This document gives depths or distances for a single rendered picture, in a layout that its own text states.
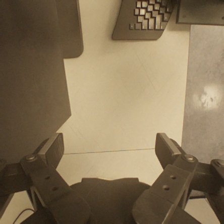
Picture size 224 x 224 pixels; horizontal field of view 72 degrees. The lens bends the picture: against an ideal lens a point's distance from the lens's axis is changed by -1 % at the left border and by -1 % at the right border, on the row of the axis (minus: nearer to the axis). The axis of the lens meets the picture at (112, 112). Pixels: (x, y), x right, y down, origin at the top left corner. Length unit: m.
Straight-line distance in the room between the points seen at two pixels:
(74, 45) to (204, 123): 1.35
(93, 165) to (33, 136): 0.46
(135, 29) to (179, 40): 0.15
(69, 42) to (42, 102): 0.31
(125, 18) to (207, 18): 0.23
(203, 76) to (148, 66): 0.99
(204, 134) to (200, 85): 0.46
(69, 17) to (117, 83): 0.25
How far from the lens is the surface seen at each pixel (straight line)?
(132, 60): 0.54
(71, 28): 0.54
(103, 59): 0.53
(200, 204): 1.90
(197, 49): 1.46
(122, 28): 0.53
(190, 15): 0.55
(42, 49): 0.29
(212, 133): 1.71
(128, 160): 0.65
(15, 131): 0.21
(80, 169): 0.69
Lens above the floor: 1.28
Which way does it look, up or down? 72 degrees down
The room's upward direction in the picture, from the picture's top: 177 degrees clockwise
